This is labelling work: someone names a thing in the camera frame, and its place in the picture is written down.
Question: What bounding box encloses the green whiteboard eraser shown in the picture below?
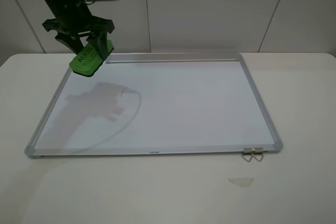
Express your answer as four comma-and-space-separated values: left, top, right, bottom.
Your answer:
69, 43, 106, 77

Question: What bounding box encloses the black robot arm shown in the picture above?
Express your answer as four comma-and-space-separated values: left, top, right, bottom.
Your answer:
43, 0, 114, 60

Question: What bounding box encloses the white aluminium-framed whiteboard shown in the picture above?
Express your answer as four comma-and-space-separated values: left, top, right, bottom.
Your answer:
25, 53, 283, 158

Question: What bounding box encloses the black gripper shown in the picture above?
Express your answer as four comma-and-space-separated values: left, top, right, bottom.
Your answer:
42, 8, 114, 59

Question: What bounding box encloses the left metal hanging clip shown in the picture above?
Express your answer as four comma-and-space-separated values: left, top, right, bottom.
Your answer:
241, 147, 254, 163

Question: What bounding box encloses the clear tape piece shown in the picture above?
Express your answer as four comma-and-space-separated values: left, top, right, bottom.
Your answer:
228, 177, 254, 188

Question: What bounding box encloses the right metal hanging clip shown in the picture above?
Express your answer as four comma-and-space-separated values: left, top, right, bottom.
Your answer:
251, 147, 264, 162

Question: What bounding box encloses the metal hanging clip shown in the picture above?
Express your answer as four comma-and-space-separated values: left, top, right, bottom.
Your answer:
251, 147, 264, 162
241, 147, 254, 163

